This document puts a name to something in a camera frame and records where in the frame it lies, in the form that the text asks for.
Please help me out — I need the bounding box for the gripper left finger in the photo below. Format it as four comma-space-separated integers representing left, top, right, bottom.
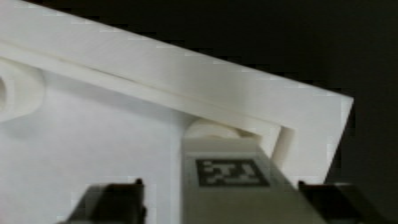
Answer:
58, 179, 147, 224

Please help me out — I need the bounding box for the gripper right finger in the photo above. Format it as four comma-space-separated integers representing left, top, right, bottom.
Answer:
298, 181, 390, 224

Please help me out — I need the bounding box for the white leg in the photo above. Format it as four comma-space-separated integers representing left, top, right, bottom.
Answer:
181, 119, 326, 224

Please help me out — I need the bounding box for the white square tabletop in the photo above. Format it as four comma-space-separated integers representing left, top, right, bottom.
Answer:
0, 0, 353, 224

